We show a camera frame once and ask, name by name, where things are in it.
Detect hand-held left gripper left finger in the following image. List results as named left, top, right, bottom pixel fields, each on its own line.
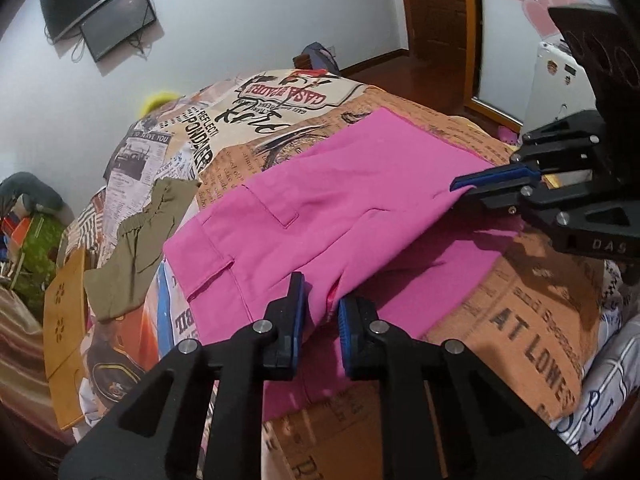
left=59, top=272, right=307, bottom=480

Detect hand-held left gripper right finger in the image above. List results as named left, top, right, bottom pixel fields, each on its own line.
left=338, top=296, right=586, bottom=480

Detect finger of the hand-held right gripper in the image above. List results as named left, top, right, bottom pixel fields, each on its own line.
left=452, top=180, right=640, bottom=262
left=449, top=109, right=609, bottom=194

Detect pink pants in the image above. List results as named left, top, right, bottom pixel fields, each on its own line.
left=164, top=106, right=523, bottom=421

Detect white appliance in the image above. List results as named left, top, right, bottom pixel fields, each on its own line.
left=524, top=41, right=601, bottom=133

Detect pink cartoon sticker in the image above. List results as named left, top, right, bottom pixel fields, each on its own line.
left=482, top=0, right=593, bottom=41

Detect printed newspaper pattern blanket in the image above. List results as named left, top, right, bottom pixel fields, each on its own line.
left=57, top=67, right=623, bottom=480

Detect brown wooden door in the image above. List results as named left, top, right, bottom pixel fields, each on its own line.
left=397, top=0, right=482, bottom=111

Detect olive green garment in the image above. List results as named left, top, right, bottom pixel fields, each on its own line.
left=84, top=178, right=201, bottom=322

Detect white blue printed sheet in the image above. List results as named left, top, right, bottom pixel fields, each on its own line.
left=550, top=260, right=640, bottom=456

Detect blue grey bag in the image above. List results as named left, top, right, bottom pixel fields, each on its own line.
left=300, top=42, right=342, bottom=74

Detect wooden lap tray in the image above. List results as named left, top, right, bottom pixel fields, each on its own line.
left=43, top=247, right=93, bottom=431

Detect yellow foam tube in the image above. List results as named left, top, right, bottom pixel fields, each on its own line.
left=140, top=91, right=180, bottom=116

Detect green patterned storage box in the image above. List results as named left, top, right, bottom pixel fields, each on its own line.
left=10, top=212, right=64, bottom=306

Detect striped brown curtain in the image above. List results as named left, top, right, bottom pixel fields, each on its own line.
left=0, top=285, right=76, bottom=446

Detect black cable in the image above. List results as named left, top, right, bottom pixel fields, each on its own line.
left=127, top=29, right=154, bottom=59
left=45, top=25, right=87, bottom=64

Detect small black wall monitor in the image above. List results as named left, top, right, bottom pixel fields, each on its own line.
left=80, top=0, right=158, bottom=63

